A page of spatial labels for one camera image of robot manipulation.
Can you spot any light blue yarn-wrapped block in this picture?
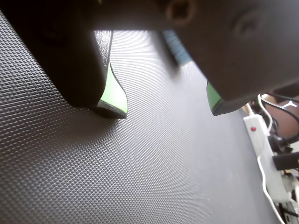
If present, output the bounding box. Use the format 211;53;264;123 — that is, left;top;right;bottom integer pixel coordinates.
162;30;191;67

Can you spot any white power strip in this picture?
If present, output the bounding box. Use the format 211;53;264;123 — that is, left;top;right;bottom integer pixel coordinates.
242;113;299;203

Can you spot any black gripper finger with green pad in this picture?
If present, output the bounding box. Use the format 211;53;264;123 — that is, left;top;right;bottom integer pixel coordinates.
163;0;299;117
0;0;128;119

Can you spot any thin white cable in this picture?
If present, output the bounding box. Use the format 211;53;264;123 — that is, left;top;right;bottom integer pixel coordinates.
256;94;287;224

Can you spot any thin black power cable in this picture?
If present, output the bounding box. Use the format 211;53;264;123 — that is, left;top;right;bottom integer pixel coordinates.
263;92;299;133

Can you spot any black power plug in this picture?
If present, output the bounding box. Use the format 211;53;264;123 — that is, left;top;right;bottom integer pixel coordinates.
272;151;299;171
268;135;290;148

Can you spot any dark textured table mat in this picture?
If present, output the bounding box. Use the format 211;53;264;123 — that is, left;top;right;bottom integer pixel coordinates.
0;9;285;224

